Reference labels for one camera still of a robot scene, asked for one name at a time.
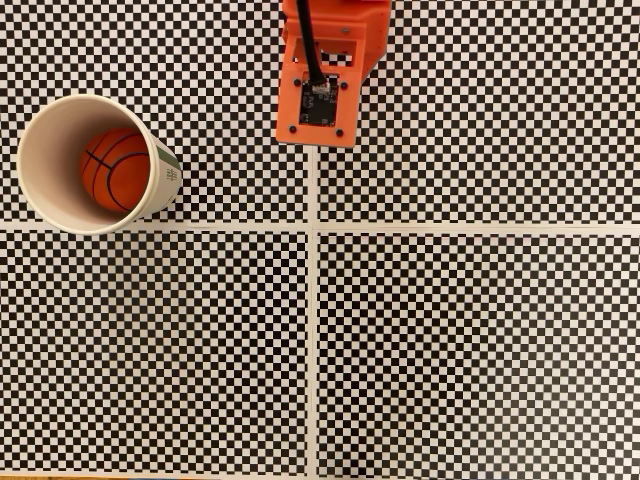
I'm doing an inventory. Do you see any small orange basketball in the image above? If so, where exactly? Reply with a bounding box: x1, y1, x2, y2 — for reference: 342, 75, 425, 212
78, 127, 152, 213

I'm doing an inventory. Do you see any white paper cup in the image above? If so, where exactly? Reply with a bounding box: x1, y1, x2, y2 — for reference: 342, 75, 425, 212
16, 93, 182, 236

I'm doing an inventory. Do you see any black white checkerboard paper sheet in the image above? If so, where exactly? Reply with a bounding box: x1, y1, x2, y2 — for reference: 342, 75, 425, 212
0, 225, 315, 477
312, 227, 640, 480
0, 0, 314, 229
312, 0, 640, 230

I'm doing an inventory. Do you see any black camera cable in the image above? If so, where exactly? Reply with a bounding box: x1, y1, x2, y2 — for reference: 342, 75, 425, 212
294, 0, 329, 85

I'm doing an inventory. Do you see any orange camera mount with board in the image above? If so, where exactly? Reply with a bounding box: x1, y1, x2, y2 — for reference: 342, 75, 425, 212
275, 14, 374, 150

